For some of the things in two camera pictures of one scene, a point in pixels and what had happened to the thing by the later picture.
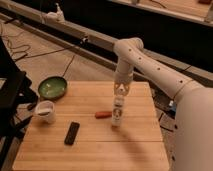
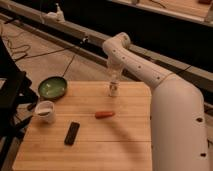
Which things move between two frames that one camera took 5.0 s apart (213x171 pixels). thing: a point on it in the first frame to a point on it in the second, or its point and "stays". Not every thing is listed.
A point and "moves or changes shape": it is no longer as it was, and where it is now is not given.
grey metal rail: [85, 43] stays
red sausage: [103, 115] stays
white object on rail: [55, 17] stays
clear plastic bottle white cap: [117, 110] moves or changes shape
